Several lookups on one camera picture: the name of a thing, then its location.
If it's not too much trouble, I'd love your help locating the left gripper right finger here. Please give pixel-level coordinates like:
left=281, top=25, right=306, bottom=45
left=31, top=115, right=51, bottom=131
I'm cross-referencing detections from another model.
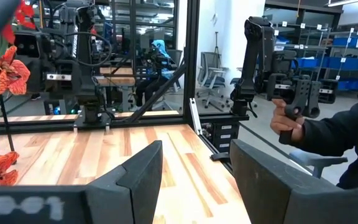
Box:
left=229, top=139, right=358, bottom=224

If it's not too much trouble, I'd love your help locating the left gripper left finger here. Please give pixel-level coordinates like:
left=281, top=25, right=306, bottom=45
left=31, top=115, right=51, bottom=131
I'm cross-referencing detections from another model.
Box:
left=85, top=139, right=164, bottom=224

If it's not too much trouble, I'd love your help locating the orange artificial flower bunch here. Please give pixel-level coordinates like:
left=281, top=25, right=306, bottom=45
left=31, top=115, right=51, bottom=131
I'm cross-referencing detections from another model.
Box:
left=0, top=45, right=31, bottom=187

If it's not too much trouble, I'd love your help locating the red artificial flower bunch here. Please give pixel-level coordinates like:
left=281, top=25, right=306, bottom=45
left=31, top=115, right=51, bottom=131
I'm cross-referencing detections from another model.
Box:
left=1, top=0, right=37, bottom=45

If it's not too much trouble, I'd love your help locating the wooden background table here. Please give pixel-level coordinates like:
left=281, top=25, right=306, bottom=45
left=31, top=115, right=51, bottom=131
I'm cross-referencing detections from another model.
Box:
left=96, top=66, right=136, bottom=87

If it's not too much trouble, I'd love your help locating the gray office chair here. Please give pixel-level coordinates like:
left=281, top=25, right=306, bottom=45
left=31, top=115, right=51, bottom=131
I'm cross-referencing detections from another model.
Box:
left=196, top=51, right=229, bottom=110
left=289, top=149, right=349, bottom=179

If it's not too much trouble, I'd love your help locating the person's hand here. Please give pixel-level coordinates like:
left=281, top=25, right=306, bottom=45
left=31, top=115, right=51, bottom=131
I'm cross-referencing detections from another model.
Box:
left=270, top=98, right=306, bottom=144

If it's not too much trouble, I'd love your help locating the black box with white labels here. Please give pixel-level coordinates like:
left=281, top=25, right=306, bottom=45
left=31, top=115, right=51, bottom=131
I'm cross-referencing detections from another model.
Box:
left=202, top=120, right=241, bottom=154

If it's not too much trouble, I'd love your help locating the person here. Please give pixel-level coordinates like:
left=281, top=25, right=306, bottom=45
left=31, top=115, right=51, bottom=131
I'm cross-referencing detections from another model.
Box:
left=134, top=39, right=175, bottom=108
left=290, top=93, right=358, bottom=190

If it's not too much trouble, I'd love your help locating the metal rack with blue bins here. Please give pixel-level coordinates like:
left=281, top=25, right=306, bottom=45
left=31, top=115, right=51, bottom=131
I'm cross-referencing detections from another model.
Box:
left=272, top=20, right=358, bottom=100

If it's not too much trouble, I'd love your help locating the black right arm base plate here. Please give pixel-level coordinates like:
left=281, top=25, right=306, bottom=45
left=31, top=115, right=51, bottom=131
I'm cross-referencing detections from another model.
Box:
left=73, top=110, right=116, bottom=129

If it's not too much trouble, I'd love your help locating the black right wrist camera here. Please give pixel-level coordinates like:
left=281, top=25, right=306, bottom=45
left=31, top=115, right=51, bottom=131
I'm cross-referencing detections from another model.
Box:
left=13, top=30, right=43, bottom=60

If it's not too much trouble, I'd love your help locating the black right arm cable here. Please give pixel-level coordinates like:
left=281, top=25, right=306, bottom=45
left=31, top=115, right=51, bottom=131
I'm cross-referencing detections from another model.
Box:
left=70, top=30, right=114, bottom=68

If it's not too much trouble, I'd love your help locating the white metal bracket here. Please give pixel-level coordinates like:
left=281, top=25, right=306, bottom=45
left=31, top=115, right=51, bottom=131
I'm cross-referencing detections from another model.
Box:
left=188, top=98, right=204, bottom=136

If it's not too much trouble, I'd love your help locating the black metal table frame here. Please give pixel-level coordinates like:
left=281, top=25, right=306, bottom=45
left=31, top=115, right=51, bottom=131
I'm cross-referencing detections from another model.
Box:
left=0, top=0, right=250, bottom=136

